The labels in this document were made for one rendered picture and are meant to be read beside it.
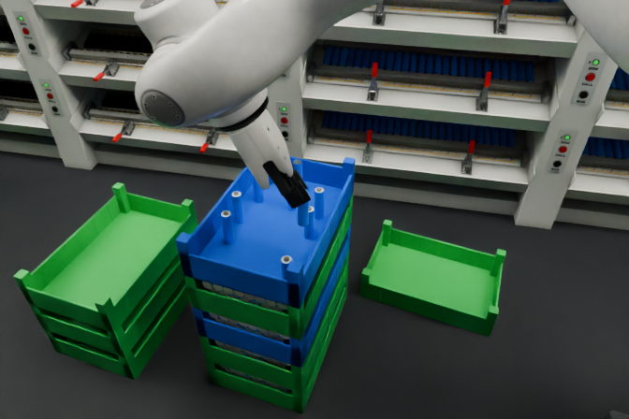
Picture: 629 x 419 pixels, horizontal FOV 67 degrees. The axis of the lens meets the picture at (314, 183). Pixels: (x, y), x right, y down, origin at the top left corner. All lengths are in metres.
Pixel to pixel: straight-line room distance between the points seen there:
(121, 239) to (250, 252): 0.41
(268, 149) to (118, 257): 0.59
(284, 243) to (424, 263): 0.53
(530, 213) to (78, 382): 1.16
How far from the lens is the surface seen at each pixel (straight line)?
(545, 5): 1.22
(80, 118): 1.63
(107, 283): 1.06
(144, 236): 1.14
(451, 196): 1.43
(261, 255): 0.81
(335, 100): 1.23
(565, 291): 1.33
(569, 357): 1.20
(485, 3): 1.20
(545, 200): 1.41
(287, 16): 0.47
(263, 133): 0.59
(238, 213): 0.86
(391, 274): 1.22
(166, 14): 0.53
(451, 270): 1.26
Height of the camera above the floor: 0.91
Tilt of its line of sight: 38 degrees down
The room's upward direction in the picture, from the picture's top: straight up
